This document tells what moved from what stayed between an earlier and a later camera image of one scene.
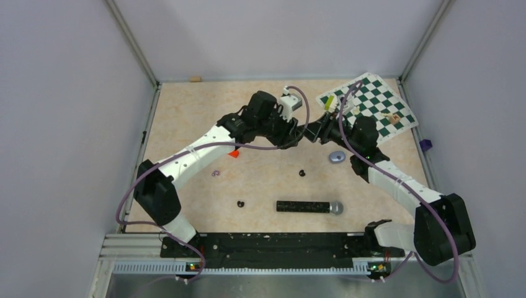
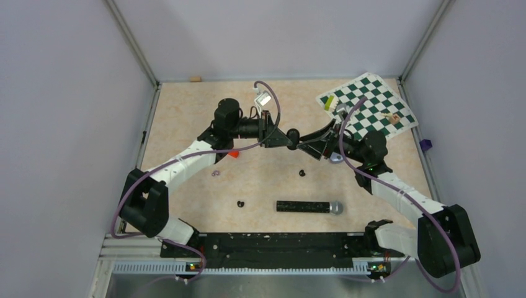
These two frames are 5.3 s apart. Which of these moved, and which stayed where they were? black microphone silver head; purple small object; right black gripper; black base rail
Moved: right black gripper
Stayed: purple small object; black microphone silver head; black base rail
